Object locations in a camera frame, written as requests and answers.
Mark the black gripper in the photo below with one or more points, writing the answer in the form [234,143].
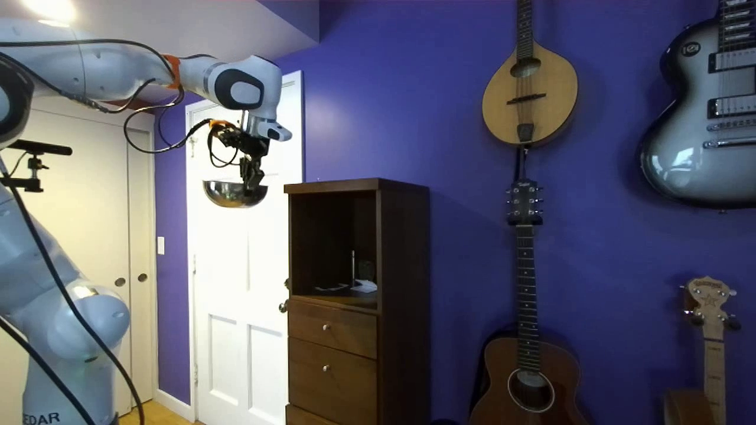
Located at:
[254,147]

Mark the shiny metal bowl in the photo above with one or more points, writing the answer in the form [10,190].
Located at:
[234,195]

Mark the orange band on arm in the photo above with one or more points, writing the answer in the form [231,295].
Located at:
[175,68]

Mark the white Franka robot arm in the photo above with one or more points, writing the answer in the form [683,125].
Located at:
[49,299]

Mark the brown wooden shelf cabinet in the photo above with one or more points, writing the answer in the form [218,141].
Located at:
[393,331]

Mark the white panel door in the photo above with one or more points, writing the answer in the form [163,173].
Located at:
[237,314]

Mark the cream closet double door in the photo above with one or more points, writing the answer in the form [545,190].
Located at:
[120,236]

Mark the small white object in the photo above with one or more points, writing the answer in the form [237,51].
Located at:
[365,287]

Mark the round ceiling light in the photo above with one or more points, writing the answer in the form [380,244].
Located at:
[49,11]

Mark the tan round mandolin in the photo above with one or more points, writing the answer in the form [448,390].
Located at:
[531,98]

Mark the brown acoustic guitar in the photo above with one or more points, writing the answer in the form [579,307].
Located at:
[526,369]

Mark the silver grey electric guitar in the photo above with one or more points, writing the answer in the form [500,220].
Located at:
[697,150]

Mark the light wood ukulele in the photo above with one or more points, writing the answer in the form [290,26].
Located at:
[713,346]

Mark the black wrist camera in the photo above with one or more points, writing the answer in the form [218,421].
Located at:
[225,133]

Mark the small white light switch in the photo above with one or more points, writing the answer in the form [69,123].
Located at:
[161,247]

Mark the black camera on stand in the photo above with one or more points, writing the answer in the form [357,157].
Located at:
[39,147]

